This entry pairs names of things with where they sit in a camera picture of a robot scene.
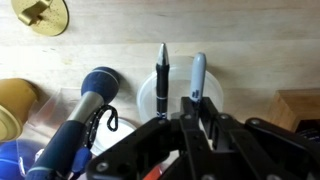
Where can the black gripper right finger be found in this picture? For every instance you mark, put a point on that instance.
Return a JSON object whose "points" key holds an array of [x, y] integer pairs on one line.
{"points": [[260, 153]]}

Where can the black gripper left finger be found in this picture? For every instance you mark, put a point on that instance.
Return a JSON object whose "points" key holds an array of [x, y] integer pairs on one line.
{"points": [[143, 150]]}

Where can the black pen silver tip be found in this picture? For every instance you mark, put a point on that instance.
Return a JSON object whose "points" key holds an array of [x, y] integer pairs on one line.
{"points": [[162, 86]]}

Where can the grey marker black cap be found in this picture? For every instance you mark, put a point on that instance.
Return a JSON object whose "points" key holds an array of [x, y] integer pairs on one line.
{"points": [[198, 73]]}

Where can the small white cup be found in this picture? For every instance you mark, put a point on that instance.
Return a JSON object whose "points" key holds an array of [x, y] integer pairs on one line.
{"points": [[124, 134]]}

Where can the blue handheld microphone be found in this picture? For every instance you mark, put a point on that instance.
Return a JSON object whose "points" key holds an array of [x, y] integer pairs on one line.
{"points": [[66, 133]]}

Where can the clear plastic container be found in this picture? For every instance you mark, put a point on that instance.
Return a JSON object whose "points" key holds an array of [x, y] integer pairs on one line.
{"points": [[50, 106]]}

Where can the blue plastic cup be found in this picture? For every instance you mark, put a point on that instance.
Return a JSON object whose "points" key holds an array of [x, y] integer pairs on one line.
{"points": [[10, 160]]}

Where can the gold jar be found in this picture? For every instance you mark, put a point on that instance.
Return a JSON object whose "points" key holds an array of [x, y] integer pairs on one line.
{"points": [[16, 96]]}

